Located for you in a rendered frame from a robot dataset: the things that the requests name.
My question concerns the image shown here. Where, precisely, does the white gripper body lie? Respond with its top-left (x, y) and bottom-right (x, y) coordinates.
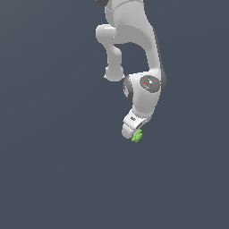
top-left (121, 108), bottom-right (148, 140)

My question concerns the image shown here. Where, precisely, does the small green object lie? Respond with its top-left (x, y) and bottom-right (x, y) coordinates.
top-left (131, 129), bottom-right (143, 143)

